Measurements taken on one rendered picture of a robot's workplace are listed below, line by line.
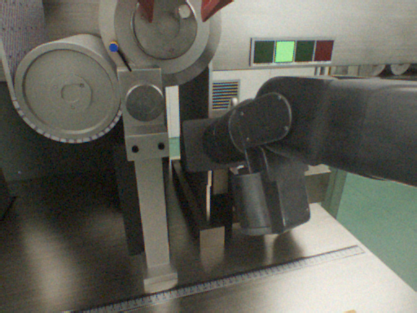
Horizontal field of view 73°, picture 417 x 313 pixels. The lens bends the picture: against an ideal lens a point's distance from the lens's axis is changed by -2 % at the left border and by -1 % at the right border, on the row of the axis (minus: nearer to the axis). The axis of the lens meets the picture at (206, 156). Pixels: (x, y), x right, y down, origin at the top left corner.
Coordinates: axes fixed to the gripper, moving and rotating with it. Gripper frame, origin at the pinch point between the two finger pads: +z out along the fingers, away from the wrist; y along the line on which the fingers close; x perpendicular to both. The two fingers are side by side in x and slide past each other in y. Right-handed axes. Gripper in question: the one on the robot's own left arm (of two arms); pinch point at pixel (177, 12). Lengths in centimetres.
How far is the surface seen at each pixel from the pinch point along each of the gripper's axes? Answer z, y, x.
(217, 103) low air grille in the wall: 261, 91, 107
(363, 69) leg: 52, 78, 21
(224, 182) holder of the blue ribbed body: 20.1, 7.5, -16.2
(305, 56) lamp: 34, 41, 16
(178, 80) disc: 7.9, 0.4, -3.7
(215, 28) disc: 4.0, 5.4, 1.0
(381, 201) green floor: 164, 173, -30
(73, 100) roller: 9.5, -12.9, -4.7
